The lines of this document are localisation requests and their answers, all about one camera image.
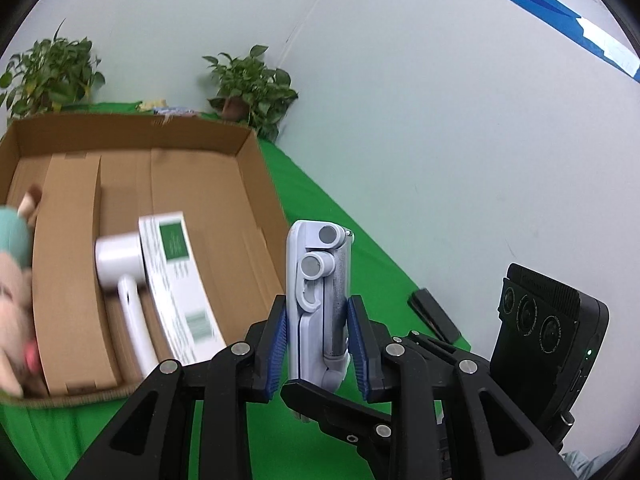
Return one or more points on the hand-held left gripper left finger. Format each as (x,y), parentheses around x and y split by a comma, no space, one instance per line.
(275,360)

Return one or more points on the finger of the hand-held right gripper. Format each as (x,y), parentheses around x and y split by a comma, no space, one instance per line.
(445,344)
(340,417)

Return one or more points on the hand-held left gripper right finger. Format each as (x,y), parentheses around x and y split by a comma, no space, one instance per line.
(359,355)

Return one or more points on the white folding phone holder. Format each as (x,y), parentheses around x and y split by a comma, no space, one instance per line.
(312,310)

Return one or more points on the white carton with green label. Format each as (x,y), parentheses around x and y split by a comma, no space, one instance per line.
(175,285)

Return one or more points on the white hair dryer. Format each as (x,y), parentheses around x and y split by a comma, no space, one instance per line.
(117,260)

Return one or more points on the brown cardboard box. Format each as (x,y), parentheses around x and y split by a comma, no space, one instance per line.
(200,185)

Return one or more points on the teal and pink plush toy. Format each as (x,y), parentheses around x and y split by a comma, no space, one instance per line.
(12,300)

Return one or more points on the black rectangular device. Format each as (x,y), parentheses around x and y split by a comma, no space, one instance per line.
(432,315)

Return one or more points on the light blue clothing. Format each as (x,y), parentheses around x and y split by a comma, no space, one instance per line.
(590,465)

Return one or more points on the green tablecloth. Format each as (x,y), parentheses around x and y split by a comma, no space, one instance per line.
(350,220)

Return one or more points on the blurred colourful packet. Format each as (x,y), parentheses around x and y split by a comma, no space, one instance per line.
(170,109)

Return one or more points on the green plant in brown pot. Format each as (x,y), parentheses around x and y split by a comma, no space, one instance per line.
(250,85)

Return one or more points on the bushy green potted plant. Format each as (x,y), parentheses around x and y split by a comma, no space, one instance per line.
(50,70)

